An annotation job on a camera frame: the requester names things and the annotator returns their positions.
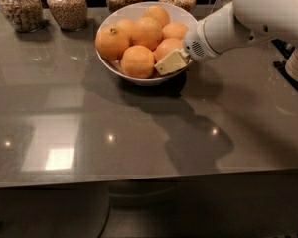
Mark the far left glass jar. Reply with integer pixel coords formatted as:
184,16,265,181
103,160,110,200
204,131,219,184
0,0,45,33

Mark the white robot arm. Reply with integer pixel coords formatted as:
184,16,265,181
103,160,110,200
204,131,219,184
155,0,298,82

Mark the left orange with stem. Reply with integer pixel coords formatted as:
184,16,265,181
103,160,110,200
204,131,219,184
95,25,129,60

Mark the white ceramic bowl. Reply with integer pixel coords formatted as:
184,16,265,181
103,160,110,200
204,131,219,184
97,2,197,86

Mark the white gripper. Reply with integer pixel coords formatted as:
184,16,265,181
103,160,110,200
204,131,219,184
154,20,219,76

